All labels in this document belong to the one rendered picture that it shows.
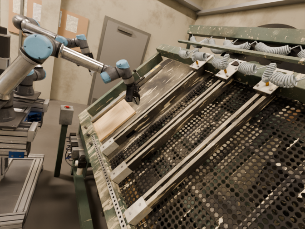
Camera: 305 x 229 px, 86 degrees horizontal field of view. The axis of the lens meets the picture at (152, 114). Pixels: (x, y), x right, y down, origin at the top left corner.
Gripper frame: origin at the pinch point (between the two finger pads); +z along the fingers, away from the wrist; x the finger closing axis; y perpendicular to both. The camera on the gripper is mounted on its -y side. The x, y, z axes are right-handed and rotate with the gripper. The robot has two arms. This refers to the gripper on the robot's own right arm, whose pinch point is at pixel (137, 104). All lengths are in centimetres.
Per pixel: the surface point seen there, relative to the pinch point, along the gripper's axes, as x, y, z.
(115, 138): 18.0, -21.1, 15.2
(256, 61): -92, 57, 9
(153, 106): -10.0, 5.4, 7.8
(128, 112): 18.9, 11.0, 19.1
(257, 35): -93, 69, -9
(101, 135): 40.4, -11.2, 24.9
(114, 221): -2, -74, 16
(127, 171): -0.4, -46.4, 16.7
